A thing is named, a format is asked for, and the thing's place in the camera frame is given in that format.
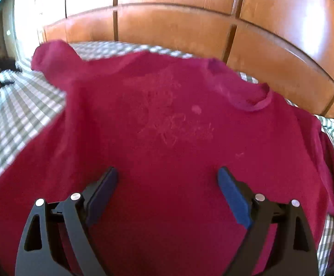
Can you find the green checked bed sheet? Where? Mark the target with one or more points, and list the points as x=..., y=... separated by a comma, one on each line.
x=17, y=106

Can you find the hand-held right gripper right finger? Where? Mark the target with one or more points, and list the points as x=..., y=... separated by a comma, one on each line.
x=233, y=192

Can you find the dark red towel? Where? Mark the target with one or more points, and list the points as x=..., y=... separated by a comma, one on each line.
x=167, y=149

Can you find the wooden headboard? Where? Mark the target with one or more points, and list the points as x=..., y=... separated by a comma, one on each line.
x=170, y=26

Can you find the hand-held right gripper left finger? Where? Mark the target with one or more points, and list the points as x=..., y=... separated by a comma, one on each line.
x=105, y=189

